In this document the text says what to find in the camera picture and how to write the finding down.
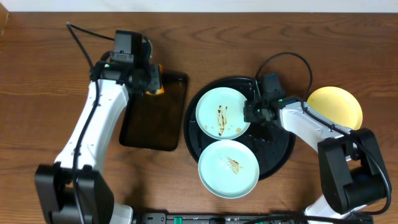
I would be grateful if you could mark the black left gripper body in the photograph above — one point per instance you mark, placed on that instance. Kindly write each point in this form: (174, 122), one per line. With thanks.
(155, 78)

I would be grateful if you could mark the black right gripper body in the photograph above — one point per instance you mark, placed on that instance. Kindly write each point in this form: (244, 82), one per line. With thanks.
(254, 112)

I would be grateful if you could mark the green yellow sponge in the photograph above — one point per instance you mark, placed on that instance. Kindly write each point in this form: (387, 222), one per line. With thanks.
(155, 84)

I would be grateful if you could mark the light blue plate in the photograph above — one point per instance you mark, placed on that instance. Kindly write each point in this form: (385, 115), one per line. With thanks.
(228, 169)
(220, 113)

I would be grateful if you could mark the yellow plate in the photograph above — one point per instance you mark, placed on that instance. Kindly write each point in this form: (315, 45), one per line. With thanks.
(338, 105)

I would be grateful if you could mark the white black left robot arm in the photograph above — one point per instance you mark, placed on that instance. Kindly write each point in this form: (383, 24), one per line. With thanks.
(72, 189)

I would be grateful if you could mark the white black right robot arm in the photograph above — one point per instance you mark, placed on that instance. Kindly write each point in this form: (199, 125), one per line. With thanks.
(354, 178)

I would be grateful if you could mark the black round tray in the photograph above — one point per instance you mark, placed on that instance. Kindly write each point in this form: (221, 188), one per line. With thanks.
(271, 145)

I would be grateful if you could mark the black rectangular water tray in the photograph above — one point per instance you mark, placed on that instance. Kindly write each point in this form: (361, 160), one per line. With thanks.
(154, 121)

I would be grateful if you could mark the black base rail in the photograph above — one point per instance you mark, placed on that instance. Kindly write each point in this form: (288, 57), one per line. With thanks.
(274, 218)

